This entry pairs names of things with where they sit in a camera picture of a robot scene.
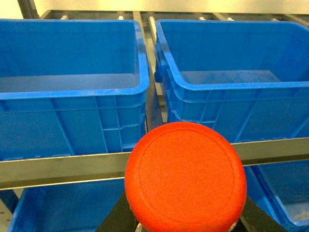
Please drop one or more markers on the red mushroom push button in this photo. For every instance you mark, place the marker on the red mushroom push button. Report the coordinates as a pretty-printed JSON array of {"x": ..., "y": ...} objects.
[{"x": 185, "y": 177}]

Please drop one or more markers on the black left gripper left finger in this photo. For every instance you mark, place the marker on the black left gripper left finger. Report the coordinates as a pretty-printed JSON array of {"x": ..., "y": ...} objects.
[{"x": 120, "y": 219}]

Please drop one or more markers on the lower right blue crate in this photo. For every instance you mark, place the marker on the lower right blue crate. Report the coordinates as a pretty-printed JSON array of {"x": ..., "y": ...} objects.
[{"x": 282, "y": 191}]

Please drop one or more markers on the metal shelf rail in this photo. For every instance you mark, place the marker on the metal shelf rail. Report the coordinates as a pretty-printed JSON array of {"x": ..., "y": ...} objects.
[{"x": 28, "y": 173}]

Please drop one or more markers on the lower left blue crate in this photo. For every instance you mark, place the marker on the lower left blue crate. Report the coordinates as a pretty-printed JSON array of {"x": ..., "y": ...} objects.
[{"x": 79, "y": 207}]

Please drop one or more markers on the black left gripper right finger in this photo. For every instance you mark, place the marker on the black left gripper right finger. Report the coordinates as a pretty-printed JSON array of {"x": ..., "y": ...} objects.
[{"x": 254, "y": 219}]

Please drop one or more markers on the blue plastic crate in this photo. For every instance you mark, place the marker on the blue plastic crate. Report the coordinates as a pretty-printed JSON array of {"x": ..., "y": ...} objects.
[
  {"x": 71, "y": 87},
  {"x": 247, "y": 80}
]

